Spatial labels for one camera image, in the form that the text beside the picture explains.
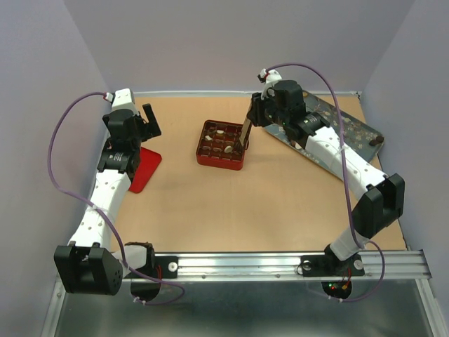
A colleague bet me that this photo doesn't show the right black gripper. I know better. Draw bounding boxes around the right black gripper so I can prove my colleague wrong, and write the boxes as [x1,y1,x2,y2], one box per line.
[246,88,288,128]

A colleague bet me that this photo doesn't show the metal tongs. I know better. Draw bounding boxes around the metal tongs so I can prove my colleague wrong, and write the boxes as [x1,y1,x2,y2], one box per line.
[234,118,252,154]

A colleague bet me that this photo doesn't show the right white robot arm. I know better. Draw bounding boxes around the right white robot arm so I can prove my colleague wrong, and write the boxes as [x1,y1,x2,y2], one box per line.
[245,80,405,277]

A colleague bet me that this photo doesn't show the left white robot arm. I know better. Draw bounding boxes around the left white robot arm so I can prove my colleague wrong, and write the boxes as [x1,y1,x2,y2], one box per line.
[54,104,161,296]

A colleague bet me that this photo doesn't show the red chocolate box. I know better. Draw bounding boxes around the red chocolate box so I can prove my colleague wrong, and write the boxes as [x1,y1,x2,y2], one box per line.
[196,119,245,171]

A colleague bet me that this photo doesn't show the dark chocolate at tray corner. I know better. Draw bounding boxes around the dark chocolate at tray corner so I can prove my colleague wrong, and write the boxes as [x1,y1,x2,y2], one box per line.
[369,136,384,146]

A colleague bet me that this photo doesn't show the red box lid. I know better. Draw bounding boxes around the red box lid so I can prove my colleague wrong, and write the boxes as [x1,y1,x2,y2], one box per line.
[128,147,162,194]

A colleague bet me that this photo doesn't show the blue floral tray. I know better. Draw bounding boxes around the blue floral tray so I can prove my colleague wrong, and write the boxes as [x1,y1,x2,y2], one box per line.
[264,91,384,173]

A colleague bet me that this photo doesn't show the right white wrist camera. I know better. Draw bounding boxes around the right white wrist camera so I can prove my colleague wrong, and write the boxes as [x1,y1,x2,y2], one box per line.
[257,68,282,100]

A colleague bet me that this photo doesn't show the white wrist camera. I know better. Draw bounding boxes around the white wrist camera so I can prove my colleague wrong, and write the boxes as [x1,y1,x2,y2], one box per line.
[257,68,282,100]
[111,88,138,114]

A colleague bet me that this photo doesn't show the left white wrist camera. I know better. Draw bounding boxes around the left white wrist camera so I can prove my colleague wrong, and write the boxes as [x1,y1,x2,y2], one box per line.
[111,88,138,114]

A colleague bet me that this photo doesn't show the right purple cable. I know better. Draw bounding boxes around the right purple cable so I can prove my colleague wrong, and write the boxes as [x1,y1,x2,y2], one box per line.
[259,62,387,303]

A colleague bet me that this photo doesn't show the purple cable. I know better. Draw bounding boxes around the purple cable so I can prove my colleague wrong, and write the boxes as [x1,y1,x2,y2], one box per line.
[259,62,387,303]
[47,91,186,306]

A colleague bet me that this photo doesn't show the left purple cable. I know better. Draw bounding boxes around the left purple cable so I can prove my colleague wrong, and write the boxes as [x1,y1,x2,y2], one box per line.
[47,91,186,306]

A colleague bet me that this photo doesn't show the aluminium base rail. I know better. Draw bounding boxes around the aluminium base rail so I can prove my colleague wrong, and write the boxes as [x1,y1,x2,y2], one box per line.
[150,249,433,282]

